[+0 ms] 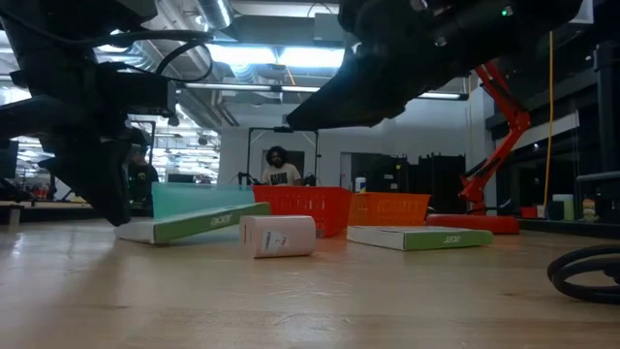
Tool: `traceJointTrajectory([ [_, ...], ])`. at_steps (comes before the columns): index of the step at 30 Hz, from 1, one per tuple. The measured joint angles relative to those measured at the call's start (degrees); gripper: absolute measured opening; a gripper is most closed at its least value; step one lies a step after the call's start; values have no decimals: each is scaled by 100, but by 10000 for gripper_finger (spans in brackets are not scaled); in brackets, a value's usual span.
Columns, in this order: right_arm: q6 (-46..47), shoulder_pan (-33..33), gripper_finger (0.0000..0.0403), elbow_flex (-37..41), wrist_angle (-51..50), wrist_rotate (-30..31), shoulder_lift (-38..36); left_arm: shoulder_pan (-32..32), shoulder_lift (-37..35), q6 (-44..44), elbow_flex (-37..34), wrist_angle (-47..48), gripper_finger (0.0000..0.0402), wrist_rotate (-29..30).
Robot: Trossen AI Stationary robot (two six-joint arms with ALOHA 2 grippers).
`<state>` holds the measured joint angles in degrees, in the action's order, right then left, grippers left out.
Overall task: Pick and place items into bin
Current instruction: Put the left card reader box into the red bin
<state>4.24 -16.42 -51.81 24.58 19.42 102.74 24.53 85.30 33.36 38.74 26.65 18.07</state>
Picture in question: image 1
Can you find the white bottle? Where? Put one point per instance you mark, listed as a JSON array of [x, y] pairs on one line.
[[360, 185]]

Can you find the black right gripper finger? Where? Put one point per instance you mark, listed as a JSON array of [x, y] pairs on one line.
[[339, 109]]

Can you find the orange plastic basket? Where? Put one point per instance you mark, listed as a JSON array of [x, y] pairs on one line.
[[390, 209]]

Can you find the grey metal bar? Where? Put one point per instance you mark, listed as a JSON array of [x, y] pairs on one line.
[[598, 177]]

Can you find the black metal table frame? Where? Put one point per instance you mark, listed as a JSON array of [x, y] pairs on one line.
[[608, 106]]

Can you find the black equipment cabinets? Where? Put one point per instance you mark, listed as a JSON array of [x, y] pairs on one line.
[[436, 177]]

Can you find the red plastic basket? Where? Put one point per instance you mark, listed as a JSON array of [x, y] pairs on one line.
[[305, 208]]

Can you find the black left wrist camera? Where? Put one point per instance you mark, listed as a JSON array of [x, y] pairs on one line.
[[135, 92]]

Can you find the seated person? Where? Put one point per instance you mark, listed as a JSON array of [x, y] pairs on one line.
[[281, 174]]

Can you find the teal plastic bin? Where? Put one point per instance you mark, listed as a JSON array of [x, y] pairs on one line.
[[194, 199]]

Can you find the grey ceiling box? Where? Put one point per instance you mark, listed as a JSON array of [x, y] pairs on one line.
[[327, 26]]

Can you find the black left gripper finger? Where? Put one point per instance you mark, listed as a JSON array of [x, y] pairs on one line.
[[97, 184]]

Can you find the small yellow figurine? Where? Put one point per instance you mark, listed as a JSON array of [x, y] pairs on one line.
[[589, 209]]

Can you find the background wooden table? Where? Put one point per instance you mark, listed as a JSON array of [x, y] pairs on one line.
[[48, 212]]

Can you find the pink white power adapter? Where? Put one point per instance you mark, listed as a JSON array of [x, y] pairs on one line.
[[278, 237]]

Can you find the small red box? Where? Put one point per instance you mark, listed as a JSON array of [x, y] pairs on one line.
[[529, 212]]

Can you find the standing person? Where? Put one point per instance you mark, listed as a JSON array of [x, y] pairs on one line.
[[145, 179]]

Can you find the long ceiling light bar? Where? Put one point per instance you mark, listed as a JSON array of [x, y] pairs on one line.
[[227, 86]]

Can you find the green white acer box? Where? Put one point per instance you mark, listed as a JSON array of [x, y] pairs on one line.
[[436, 240], [194, 227]]

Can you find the dark monitor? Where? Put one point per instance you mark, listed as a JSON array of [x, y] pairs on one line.
[[9, 162]]

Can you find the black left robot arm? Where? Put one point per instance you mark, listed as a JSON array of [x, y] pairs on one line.
[[48, 48]]

